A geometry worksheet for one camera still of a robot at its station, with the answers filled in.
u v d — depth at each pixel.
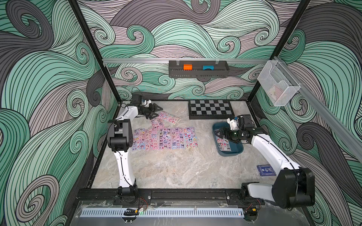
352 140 0.51
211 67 0.95
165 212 0.70
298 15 0.74
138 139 0.96
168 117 1.07
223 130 0.76
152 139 0.97
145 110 0.88
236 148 0.92
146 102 0.90
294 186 0.40
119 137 0.55
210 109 1.10
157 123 1.06
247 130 0.61
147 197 0.73
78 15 0.74
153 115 0.94
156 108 0.92
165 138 0.96
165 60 0.95
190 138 0.97
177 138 0.97
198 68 0.95
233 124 0.78
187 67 0.93
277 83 0.77
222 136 0.76
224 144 0.92
